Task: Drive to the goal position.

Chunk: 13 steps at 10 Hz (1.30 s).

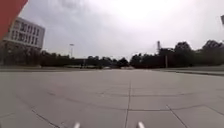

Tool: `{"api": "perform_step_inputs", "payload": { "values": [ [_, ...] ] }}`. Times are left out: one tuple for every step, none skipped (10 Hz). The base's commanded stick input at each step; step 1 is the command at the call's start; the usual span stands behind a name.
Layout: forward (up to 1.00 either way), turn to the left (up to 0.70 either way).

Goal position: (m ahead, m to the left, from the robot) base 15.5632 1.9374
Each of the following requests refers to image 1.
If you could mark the grey paved plaza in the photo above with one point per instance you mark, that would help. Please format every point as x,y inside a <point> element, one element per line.
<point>110,93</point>

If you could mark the light mast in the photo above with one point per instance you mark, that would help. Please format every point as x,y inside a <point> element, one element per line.
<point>71,50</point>

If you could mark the slim tower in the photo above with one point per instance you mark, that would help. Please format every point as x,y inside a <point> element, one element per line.
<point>158,46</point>

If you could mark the pole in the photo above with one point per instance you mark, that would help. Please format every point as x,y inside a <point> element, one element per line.
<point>166,61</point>

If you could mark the robot's own part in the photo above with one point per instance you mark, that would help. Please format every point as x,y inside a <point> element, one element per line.
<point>76,125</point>
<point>141,125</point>

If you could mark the row of dark trees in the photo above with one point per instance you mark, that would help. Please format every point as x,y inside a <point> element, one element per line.
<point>186,55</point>

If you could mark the grey kerb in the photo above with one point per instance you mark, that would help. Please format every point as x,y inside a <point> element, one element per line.
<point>200,72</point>

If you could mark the white building with grid windows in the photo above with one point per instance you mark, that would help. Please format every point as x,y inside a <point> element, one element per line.
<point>26,33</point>

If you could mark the red flag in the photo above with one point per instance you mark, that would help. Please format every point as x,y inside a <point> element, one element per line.
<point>8,11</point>

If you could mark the grey building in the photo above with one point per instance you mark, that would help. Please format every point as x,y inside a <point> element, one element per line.
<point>222,19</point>

